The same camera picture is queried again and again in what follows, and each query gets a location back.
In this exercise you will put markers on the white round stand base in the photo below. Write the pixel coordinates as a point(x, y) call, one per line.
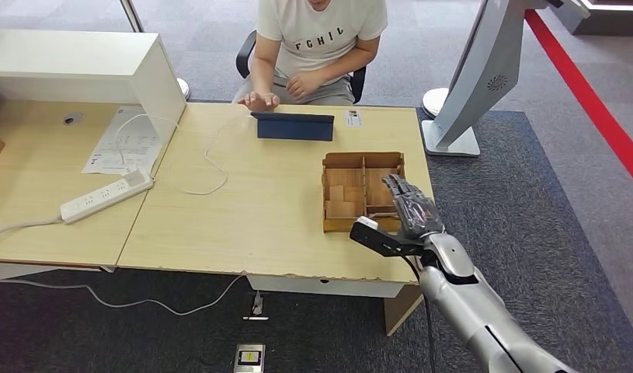
point(184, 88)
point(433, 100)

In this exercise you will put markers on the person's left forearm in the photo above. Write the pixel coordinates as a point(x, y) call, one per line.
point(347, 64)

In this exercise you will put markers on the person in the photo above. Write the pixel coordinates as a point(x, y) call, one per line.
point(321, 41)

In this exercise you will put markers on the person's right forearm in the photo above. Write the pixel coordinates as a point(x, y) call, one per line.
point(264, 72)

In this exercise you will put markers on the white power strip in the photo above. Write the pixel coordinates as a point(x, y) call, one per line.
point(102, 197)

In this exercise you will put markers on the person's ID card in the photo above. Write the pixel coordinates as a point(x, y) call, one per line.
point(353, 118)

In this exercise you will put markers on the person's right hand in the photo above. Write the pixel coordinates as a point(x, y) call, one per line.
point(262, 101)

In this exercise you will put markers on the wooden desk leg panel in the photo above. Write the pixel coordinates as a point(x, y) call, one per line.
point(398, 309)

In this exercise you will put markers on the grey kiosk stand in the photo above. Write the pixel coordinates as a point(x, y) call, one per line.
point(488, 56)

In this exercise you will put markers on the person's left hand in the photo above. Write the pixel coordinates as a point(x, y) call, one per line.
point(303, 85)

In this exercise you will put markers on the white desk shelf unit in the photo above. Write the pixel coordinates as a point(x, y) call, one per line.
point(64, 59)

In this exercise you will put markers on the grey floor plug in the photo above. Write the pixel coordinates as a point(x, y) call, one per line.
point(256, 308)

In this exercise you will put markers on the white charger plug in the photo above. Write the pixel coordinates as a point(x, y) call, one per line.
point(136, 176)

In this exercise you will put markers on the red floor tape stripe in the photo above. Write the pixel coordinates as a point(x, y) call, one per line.
point(581, 92)

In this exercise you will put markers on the white under-desk drawer panel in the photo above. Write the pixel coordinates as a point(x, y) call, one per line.
point(321, 287)

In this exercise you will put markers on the wooden compartment box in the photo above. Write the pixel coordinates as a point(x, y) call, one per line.
point(336, 225)

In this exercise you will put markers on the metal floor socket box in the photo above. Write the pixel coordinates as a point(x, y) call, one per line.
point(249, 358)

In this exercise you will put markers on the black office chair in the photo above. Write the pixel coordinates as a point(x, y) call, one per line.
point(358, 85)

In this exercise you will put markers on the slanted metal pole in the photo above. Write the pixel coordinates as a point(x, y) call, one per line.
point(132, 16)

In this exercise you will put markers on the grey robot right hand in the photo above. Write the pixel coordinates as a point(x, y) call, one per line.
point(416, 213)

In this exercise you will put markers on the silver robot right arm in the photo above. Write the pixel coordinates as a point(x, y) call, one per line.
point(470, 303)

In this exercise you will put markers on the printed paper sheet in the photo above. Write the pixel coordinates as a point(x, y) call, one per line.
point(137, 148)

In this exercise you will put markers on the dark blue tablet case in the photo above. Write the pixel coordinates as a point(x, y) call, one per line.
point(295, 130)

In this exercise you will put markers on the grey plinth with light strip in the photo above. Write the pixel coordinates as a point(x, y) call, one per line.
point(604, 20)

